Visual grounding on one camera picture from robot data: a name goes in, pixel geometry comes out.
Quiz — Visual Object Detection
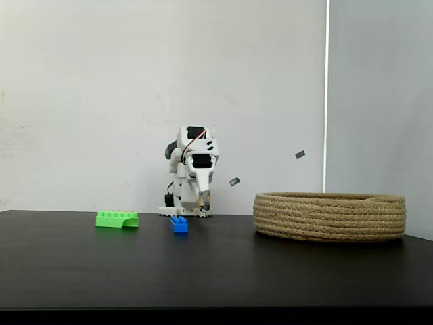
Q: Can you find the blue lego block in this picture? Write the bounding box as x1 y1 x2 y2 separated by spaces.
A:
170 215 189 234

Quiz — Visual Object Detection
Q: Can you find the green lego block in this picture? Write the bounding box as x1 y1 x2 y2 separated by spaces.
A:
95 210 139 229

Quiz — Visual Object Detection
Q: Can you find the red white black servo cable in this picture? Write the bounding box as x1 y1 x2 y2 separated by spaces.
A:
181 130 207 164

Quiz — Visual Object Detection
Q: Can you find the woven rope basket tray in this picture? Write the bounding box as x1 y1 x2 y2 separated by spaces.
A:
253 192 407 243

